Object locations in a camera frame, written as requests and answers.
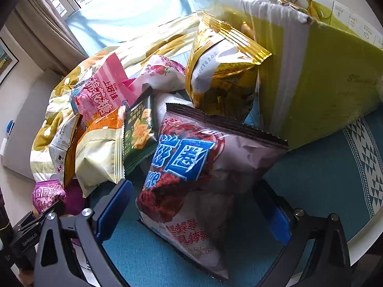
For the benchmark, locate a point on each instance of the beige curtain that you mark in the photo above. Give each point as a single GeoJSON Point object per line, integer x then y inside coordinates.
{"type": "Point", "coordinates": [45, 30]}

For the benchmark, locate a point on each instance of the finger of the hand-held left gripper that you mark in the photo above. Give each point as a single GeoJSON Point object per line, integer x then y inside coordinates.
{"type": "Point", "coordinates": [49, 208]}

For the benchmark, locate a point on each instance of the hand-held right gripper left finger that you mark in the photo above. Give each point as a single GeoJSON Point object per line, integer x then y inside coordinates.
{"type": "Point", "coordinates": [115, 203]}

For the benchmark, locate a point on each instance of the pink marshmallow bag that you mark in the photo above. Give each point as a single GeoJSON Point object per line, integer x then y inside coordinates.
{"type": "Point", "coordinates": [98, 95]}

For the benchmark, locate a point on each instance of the orange snack packet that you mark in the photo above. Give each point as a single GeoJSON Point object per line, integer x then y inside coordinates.
{"type": "Point", "coordinates": [71, 155]}

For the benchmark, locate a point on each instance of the maroon chip bag blue label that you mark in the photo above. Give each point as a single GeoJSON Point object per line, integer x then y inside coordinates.
{"type": "Point", "coordinates": [191, 191]}

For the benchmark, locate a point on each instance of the green and white cardboard box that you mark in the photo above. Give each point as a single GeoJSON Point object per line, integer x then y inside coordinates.
{"type": "Point", "coordinates": [323, 74]}

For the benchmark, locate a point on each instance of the blue and white tube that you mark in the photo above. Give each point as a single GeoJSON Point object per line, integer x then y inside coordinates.
{"type": "Point", "coordinates": [7, 134]}

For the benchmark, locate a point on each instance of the orange and cream snack bag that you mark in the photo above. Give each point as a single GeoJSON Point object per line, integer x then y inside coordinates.
{"type": "Point", "coordinates": [95, 155]}

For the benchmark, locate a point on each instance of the framed wall picture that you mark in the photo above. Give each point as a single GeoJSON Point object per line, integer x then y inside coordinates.
{"type": "Point", "coordinates": [7, 61]}

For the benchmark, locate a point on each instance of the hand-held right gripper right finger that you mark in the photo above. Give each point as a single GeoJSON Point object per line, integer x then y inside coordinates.
{"type": "Point", "coordinates": [276, 212]}

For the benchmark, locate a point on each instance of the dark green cracker packet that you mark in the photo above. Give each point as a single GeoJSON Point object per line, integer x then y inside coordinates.
{"type": "Point", "coordinates": [139, 131]}

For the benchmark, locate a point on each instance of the white chip bag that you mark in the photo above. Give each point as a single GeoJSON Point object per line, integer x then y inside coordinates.
{"type": "Point", "coordinates": [59, 143]}

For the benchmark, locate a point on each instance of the white strawberry print packet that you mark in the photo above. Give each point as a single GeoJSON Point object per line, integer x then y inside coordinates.
{"type": "Point", "coordinates": [161, 74]}

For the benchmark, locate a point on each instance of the floral blanket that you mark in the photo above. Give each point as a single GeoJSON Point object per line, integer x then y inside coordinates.
{"type": "Point", "coordinates": [56, 91]}

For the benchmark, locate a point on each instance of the teal patterned tablecloth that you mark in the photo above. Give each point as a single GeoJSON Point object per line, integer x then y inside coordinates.
{"type": "Point", "coordinates": [314, 170]}

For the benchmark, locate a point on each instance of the purple snack packet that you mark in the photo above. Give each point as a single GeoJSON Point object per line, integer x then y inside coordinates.
{"type": "Point", "coordinates": [48, 195]}

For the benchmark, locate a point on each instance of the gold foil snack bag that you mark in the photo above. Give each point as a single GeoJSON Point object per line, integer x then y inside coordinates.
{"type": "Point", "coordinates": [215, 74]}

